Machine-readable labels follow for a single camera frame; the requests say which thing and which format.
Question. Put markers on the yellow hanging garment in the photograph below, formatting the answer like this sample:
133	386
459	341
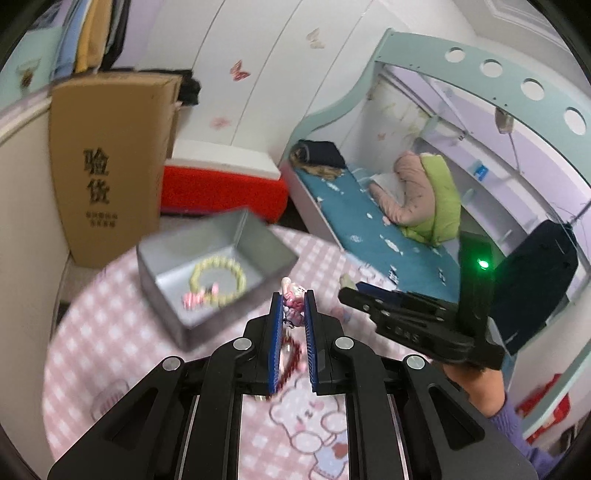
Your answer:
90	32

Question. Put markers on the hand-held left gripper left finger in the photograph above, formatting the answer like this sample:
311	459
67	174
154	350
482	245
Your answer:
276	344

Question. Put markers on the dark clothes pile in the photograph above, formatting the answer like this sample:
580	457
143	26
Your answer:
321	154

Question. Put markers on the blue hanging garment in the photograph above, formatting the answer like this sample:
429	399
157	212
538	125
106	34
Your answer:
67	41

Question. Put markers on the pink plush pillow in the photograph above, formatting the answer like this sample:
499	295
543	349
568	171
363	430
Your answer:
408	184

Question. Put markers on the beige butterfly wall sticker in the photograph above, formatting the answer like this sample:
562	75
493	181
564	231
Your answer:
315	38

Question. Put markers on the dark hanging garment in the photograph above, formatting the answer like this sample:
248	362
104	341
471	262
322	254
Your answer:
540	286

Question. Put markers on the tall brown cardboard box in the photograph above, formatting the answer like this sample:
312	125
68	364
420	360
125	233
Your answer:
111	152

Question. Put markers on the pink butterfly wall sticker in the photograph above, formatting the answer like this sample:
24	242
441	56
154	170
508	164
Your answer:
239	70

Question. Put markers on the red cooler box white lid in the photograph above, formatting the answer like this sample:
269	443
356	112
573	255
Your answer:
221	191

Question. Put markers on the black hanging garment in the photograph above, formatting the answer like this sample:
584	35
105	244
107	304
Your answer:
117	27

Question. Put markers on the person's right forearm purple sleeve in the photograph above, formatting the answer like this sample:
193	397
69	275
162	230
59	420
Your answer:
480	392

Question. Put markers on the teal bunk bed frame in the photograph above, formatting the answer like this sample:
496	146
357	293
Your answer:
406	55

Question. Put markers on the blue cloud-print bed sheet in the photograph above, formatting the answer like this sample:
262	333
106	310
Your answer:
351	212

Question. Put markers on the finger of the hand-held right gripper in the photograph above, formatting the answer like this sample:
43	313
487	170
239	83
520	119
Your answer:
355	300
375	290

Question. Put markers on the red bag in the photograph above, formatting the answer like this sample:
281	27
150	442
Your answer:
545	401

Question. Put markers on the grey box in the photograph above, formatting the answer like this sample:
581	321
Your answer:
258	249

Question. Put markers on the black cloth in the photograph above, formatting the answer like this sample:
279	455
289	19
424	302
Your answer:
189	87

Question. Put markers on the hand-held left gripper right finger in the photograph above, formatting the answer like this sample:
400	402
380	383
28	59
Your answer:
310	344

